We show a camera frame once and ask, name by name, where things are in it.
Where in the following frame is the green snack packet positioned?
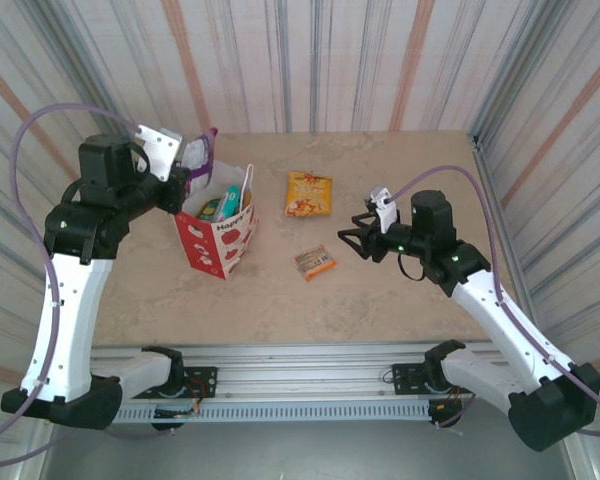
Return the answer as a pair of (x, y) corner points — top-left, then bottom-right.
(195, 198), (224, 223)

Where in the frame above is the purple snack packet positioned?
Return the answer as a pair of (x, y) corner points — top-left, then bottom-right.
(179, 126), (220, 197)

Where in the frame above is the teal snack packet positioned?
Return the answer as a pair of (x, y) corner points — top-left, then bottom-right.
(211, 185), (242, 222)

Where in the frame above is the red white paper bag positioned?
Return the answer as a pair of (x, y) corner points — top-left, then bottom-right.
(173, 158), (260, 282)

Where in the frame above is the small brown snack bar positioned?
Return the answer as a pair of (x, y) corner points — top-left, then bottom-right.
(293, 243), (338, 283)

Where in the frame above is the yellow corn chips packet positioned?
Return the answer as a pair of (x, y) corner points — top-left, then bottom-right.
(284, 170), (334, 219)

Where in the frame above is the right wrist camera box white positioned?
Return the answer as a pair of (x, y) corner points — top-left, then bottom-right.
(366, 185), (400, 235)

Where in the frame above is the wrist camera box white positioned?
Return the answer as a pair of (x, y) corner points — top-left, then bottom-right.
(366, 185), (400, 235)
(136, 124), (185, 183)

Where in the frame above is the right aluminium side rail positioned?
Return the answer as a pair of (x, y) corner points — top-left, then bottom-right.
(469, 132), (537, 312)

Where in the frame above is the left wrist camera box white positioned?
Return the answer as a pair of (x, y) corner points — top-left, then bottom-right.
(136, 124), (185, 183)

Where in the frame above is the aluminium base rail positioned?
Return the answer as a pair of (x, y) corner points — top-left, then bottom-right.
(87, 341), (511, 407)

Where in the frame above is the slotted grey cable tray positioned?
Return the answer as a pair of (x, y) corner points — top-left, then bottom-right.
(112, 401), (462, 427)

